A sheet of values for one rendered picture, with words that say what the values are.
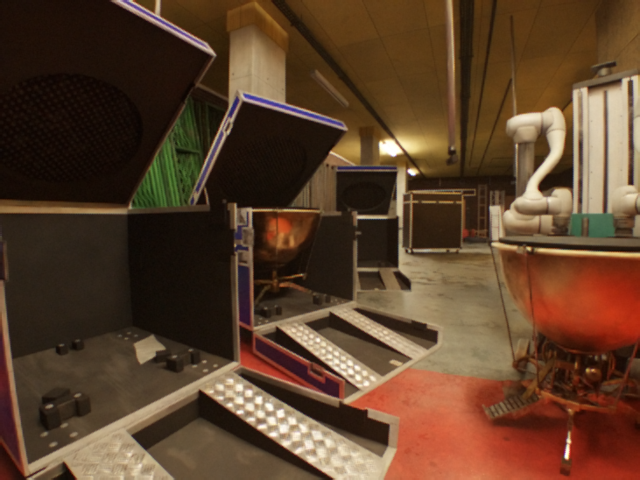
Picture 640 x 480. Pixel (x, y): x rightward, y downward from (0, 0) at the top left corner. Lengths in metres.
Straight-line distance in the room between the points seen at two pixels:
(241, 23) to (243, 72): 0.56
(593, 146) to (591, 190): 0.28
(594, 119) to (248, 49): 3.15
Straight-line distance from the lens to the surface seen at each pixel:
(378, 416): 1.34
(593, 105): 2.63
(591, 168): 2.55
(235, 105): 2.29
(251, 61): 3.73
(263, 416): 1.36
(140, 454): 1.24
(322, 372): 1.65
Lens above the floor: 0.87
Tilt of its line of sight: 3 degrees down
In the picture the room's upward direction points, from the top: straight up
